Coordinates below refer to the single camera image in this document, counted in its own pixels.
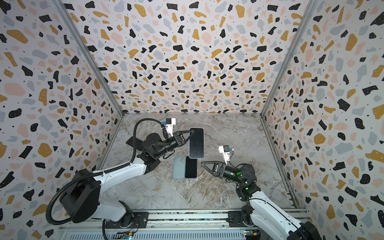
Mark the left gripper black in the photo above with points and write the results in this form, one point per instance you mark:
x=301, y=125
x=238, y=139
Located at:
x=177, y=135

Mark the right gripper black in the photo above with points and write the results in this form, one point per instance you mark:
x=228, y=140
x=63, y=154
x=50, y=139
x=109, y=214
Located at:
x=219, y=169

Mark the black phone blue back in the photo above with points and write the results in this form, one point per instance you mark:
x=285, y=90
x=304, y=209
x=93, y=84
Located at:
x=191, y=168

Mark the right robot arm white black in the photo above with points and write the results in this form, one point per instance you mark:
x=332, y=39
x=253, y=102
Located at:
x=259, y=210

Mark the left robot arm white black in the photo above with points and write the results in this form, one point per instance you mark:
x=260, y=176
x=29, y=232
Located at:
x=79, y=200

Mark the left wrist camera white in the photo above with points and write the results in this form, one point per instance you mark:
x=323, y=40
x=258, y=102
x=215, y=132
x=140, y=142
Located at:
x=169, y=124

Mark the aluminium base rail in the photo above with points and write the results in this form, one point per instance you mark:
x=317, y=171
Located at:
x=174, y=220

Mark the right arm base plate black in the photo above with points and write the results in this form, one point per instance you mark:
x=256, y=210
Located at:
x=237, y=219

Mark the white ribbed cable tray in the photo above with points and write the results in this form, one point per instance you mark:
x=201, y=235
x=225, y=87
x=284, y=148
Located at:
x=159, y=235

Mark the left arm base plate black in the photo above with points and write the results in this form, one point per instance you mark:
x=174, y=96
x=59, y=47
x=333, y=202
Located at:
x=136, y=220

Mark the right corner aluminium post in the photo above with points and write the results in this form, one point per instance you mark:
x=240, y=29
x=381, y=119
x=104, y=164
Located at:
x=290, y=54

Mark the corner aluminium post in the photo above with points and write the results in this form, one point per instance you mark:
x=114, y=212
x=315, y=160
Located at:
x=65, y=16
x=290, y=54

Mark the left corner aluminium post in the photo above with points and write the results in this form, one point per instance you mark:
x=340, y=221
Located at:
x=65, y=16

